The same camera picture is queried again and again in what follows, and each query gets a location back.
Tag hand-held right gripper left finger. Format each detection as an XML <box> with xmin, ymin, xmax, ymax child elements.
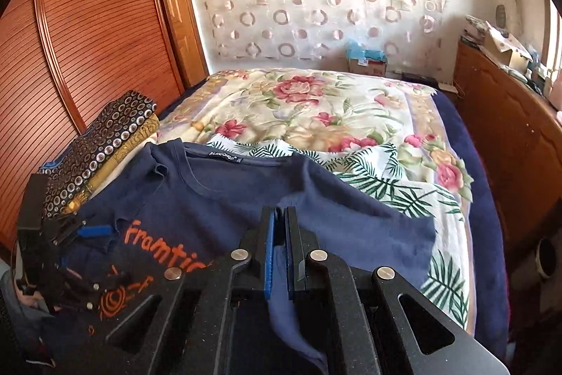
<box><xmin>66</xmin><ymin>206</ymin><xmax>282</xmax><ymax>375</ymax></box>

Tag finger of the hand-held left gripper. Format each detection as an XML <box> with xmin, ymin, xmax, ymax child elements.
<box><xmin>55</xmin><ymin>264</ymin><xmax>133</xmax><ymax>312</ymax></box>
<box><xmin>56</xmin><ymin>218</ymin><xmax>116</xmax><ymax>247</ymax></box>

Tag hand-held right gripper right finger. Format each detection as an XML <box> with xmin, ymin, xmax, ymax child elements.
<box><xmin>283</xmin><ymin>207</ymin><xmax>511</xmax><ymax>375</ymax></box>

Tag navy blue printed t-shirt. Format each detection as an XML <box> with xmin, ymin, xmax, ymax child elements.
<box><xmin>53</xmin><ymin>139</ymin><xmax>437</xmax><ymax>375</ymax></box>

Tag dark dotted folded cloth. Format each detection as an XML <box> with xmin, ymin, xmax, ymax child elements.
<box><xmin>39</xmin><ymin>90</ymin><xmax>158</xmax><ymax>220</ymax></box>

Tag yellow folded cloth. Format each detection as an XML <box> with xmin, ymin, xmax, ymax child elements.
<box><xmin>61</xmin><ymin>114</ymin><xmax>161</xmax><ymax>214</ymax></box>

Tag white palm leaf print cloth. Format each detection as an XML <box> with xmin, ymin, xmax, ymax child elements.
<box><xmin>206</xmin><ymin>138</ymin><xmax>471</xmax><ymax>327</ymax></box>

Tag navy blue bed sheet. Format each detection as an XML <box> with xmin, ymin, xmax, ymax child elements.
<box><xmin>158</xmin><ymin>78</ymin><xmax>512</xmax><ymax>345</ymax></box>

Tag cardboard box with blue bag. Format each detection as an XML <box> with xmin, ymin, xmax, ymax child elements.
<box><xmin>345</xmin><ymin>41</ymin><xmax>390</xmax><ymax>77</ymax></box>

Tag wooden door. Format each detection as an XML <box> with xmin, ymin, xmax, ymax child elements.
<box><xmin>153</xmin><ymin>0</ymin><xmax>210</xmax><ymax>89</ymax></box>

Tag dark cup on floor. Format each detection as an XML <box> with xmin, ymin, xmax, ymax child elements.
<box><xmin>509</xmin><ymin>237</ymin><xmax>561</xmax><ymax>293</ymax></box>

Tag wooden cabinet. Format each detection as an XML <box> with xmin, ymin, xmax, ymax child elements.
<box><xmin>452</xmin><ymin>40</ymin><xmax>562</xmax><ymax>272</ymax></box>

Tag open cardboard box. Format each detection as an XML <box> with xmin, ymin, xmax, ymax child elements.
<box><xmin>483</xmin><ymin>26</ymin><xmax>535</xmax><ymax>71</ymax></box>

